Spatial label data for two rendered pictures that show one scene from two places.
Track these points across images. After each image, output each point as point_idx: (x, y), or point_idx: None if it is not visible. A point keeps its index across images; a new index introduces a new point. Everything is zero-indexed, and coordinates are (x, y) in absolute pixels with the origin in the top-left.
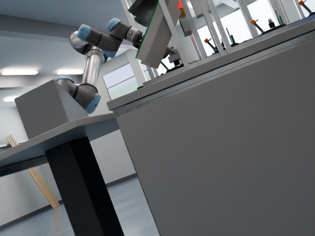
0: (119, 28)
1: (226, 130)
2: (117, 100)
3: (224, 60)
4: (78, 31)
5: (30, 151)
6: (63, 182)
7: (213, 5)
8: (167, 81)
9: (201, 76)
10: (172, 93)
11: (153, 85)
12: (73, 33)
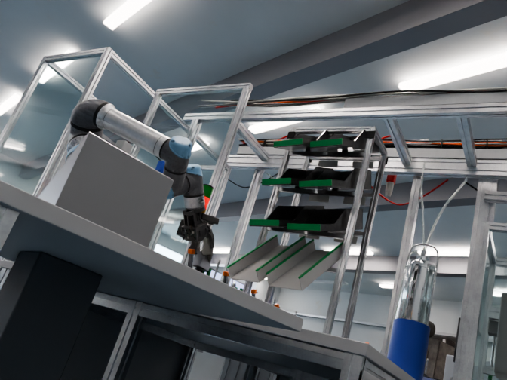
0: (200, 183)
1: None
2: (372, 350)
3: (404, 377)
4: (179, 139)
5: (142, 275)
6: (25, 333)
7: (357, 294)
8: (389, 363)
9: (392, 378)
10: (379, 378)
11: (385, 359)
12: (112, 105)
